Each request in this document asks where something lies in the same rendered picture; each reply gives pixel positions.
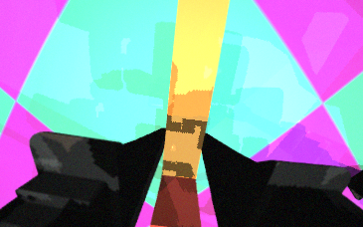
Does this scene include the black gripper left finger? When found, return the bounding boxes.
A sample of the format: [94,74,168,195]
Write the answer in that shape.
[29,127,166,227]

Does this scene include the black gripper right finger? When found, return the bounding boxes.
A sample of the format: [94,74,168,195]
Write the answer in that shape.
[202,133,351,227]

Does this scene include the orange bar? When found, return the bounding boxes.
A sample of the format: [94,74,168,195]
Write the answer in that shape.
[149,0,230,227]

